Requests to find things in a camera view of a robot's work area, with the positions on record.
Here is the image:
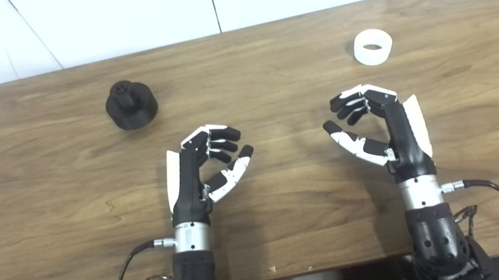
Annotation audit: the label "thin right arm wires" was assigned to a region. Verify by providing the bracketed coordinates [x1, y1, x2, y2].
[451, 204, 483, 240]

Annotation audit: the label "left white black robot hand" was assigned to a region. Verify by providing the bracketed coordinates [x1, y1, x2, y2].
[156, 117, 266, 230]

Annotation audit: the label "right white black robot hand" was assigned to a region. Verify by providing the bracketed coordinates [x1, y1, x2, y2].
[316, 74, 439, 193]

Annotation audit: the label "white ring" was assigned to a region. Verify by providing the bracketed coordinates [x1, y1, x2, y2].
[350, 25, 396, 69]

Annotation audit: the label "round black part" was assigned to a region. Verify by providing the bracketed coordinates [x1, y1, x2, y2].
[101, 75, 162, 135]

